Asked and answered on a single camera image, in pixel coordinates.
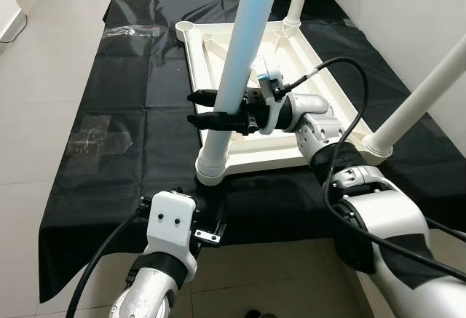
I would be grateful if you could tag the white plastic table top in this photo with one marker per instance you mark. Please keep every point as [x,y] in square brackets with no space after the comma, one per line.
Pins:
[262,159]

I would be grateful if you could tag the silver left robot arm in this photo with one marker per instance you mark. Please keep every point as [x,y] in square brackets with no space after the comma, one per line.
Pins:
[145,296]

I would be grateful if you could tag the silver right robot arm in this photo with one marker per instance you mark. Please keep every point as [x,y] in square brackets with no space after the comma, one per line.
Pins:
[393,223]

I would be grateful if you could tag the black tablecloth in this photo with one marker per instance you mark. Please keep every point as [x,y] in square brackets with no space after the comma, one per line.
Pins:
[131,78]

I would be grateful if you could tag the crumpled clear tape patch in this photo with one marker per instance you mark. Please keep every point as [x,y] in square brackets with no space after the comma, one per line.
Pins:
[102,137]

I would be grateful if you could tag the black robot foot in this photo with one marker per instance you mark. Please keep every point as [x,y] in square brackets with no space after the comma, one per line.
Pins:
[261,313]

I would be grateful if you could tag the clear tape strip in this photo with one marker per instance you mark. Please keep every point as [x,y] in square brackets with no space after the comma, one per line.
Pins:
[135,31]

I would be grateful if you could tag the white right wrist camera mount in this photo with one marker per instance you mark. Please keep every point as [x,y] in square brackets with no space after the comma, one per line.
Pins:
[271,118]

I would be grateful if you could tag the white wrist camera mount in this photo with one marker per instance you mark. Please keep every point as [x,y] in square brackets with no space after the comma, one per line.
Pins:
[271,118]
[171,220]

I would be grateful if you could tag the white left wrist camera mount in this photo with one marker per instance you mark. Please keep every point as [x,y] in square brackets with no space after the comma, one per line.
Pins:
[171,220]

